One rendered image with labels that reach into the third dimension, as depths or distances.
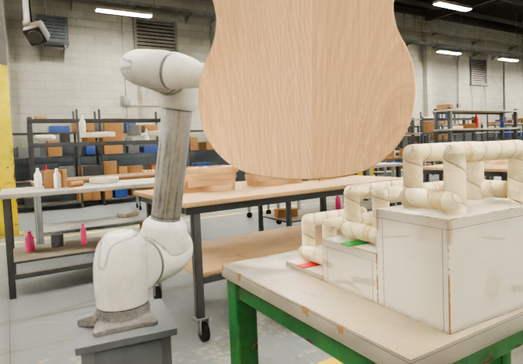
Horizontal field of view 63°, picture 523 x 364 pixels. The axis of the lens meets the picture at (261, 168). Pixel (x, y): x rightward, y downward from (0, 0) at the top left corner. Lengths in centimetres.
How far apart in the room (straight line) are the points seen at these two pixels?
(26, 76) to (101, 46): 196
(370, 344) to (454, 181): 27
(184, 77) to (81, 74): 1070
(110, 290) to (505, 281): 100
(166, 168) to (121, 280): 37
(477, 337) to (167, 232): 99
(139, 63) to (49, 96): 1045
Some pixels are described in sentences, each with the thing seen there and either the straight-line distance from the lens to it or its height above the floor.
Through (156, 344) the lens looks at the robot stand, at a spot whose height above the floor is 66.
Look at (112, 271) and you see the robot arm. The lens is 133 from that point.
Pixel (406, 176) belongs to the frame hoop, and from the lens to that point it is 76.
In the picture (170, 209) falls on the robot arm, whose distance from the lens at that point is 145.
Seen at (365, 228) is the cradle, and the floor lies 105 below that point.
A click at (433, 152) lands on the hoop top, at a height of 120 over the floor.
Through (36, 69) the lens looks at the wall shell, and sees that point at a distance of 1178.
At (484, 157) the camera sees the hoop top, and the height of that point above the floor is 119.
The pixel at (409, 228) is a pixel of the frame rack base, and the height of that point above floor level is 108.
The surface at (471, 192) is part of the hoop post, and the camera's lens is 90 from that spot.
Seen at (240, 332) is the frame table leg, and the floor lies 78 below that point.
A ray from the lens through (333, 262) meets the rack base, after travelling 89.
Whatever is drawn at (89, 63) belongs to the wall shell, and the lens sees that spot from 1195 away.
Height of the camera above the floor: 122
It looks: 3 degrees down
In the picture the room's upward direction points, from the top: 2 degrees counter-clockwise
